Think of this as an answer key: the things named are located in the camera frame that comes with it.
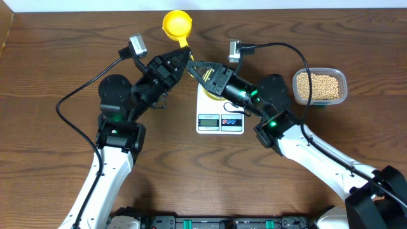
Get yellow measuring scoop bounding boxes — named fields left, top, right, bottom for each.
left=162, top=10, right=192, bottom=48

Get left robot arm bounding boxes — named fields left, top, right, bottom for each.
left=61, top=46, right=192, bottom=228

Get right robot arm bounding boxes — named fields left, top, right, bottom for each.
left=186, top=60, right=406, bottom=228

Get pale yellow bowl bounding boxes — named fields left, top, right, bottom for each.
left=202, top=88, right=224, bottom=101

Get white digital kitchen scale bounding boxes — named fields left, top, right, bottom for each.
left=196, top=84, right=245, bottom=135

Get soybeans pile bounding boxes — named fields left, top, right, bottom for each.
left=296, top=72, right=340, bottom=100

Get clear plastic container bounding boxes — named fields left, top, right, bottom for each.
left=293, top=68, right=348, bottom=106

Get cardboard box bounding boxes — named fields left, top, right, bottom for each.
left=0, top=0, right=15, bottom=56

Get left black cable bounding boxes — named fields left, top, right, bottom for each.
left=55, top=47, right=131, bottom=229

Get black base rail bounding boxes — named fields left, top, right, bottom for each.
left=106, top=207, right=316, bottom=229

